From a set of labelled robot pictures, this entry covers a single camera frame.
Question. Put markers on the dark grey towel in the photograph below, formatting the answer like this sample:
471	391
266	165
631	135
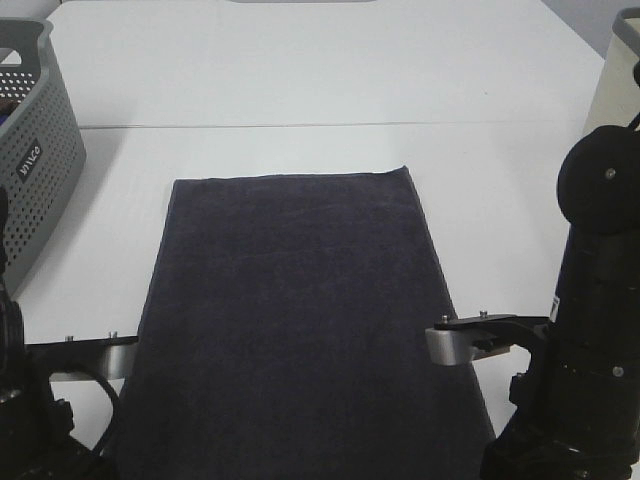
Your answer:
283	338

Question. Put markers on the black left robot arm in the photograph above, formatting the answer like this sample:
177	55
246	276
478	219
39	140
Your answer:
36	441

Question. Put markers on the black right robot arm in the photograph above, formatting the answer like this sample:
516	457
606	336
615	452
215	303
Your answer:
577	406

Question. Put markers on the grey perforated plastic basket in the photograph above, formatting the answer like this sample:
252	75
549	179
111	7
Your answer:
42	151

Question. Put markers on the beige fabric storage bin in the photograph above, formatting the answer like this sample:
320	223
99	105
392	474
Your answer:
616	99

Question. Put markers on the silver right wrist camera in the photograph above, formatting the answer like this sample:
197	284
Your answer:
457	341

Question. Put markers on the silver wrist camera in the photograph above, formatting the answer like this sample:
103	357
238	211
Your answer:
457	341
111	357

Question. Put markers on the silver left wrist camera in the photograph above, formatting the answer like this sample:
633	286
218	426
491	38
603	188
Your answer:
111	357

